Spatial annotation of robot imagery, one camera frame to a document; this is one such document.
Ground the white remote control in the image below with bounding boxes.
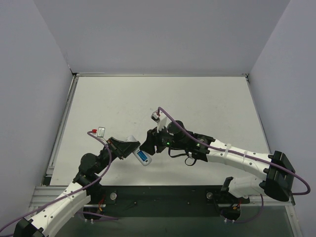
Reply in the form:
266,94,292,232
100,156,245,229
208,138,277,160
133,146,152,166

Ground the blue battery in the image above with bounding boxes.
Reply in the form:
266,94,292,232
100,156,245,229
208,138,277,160
138,151,148,162

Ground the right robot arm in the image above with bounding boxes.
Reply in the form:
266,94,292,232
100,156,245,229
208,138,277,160
140,120,295,202

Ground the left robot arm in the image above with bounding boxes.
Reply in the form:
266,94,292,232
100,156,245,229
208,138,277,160
13,137,140,237

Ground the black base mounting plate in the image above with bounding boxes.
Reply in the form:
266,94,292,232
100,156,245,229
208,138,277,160
83,185,250,220

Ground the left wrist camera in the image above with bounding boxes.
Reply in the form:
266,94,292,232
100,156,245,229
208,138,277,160
91,127,105,138

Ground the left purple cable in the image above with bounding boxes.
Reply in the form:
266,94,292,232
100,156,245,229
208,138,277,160
0,130,119,235

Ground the purple cable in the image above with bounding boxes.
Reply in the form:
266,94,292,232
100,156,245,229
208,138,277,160
157,106,311,224
0,130,119,235

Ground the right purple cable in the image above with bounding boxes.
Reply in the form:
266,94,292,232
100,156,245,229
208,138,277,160
157,106,311,224

